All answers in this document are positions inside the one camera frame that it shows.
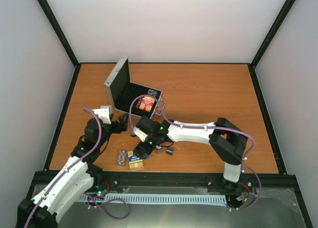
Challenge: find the blue Texas Hold'em card deck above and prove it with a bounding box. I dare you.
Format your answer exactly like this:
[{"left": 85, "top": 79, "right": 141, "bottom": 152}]
[{"left": 127, "top": 151, "right": 144, "bottom": 170}]

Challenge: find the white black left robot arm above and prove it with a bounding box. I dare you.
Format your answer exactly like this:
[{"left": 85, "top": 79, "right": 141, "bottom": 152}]
[{"left": 16, "top": 108, "right": 129, "bottom": 228}]

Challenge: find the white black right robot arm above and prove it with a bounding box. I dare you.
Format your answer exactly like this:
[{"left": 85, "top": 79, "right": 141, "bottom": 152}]
[{"left": 132, "top": 116, "right": 248, "bottom": 183}]

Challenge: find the grey chip stack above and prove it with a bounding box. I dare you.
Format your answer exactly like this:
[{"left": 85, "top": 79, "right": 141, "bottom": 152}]
[{"left": 155, "top": 145, "right": 163, "bottom": 154}]

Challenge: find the black chip stack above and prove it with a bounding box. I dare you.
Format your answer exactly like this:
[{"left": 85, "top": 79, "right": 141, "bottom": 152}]
[{"left": 166, "top": 147, "right": 175, "bottom": 155}]

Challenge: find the aluminium poker case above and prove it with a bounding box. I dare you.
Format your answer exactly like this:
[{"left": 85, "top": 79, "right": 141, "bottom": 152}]
[{"left": 104, "top": 56, "right": 164, "bottom": 118}]

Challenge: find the red card deck box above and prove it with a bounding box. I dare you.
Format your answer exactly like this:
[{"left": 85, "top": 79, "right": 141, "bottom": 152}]
[{"left": 137, "top": 96, "right": 155, "bottom": 112}]

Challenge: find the blue white chip stack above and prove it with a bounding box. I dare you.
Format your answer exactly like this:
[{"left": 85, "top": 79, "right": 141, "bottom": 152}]
[{"left": 116, "top": 150, "right": 127, "bottom": 166}]

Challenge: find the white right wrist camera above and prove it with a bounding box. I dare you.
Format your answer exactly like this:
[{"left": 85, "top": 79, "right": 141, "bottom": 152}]
[{"left": 131, "top": 127, "right": 148, "bottom": 142}]

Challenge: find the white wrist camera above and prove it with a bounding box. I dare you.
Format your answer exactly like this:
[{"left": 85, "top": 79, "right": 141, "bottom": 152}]
[
  {"left": 93, "top": 105, "right": 114, "bottom": 125},
  {"left": 131, "top": 127, "right": 148, "bottom": 142}
]

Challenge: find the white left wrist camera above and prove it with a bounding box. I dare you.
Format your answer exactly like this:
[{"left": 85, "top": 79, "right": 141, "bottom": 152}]
[{"left": 93, "top": 105, "right": 114, "bottom": 125}]

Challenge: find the light blue cable duct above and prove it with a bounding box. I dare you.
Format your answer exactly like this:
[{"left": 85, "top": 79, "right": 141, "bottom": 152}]
[{"left": 89, "top": 193, "right": 227, "bottom": 206}]

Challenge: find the black enclosure frame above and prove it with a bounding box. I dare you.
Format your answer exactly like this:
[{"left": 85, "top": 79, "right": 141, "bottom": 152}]
[{"left": 14, "top": 0, "right": 314, "bottom": 228}]

